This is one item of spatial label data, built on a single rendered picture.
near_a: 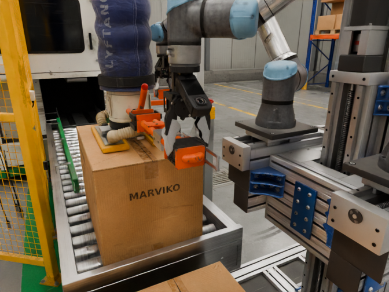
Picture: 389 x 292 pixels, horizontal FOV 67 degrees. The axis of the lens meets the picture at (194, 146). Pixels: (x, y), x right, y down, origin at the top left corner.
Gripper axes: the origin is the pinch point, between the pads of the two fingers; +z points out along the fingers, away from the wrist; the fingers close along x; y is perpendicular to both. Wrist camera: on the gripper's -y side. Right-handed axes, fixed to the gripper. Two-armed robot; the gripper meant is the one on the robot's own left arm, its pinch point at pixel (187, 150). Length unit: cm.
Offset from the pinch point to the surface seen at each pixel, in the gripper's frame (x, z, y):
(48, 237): 41, 78, 99
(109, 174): 14.9, 15.8, 30.1
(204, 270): -13, 54, 15
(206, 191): -49, 60, 81
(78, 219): 25, 55, 72
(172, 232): -7, 44, 30
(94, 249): 21, 54, 45
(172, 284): -1, 54, 14
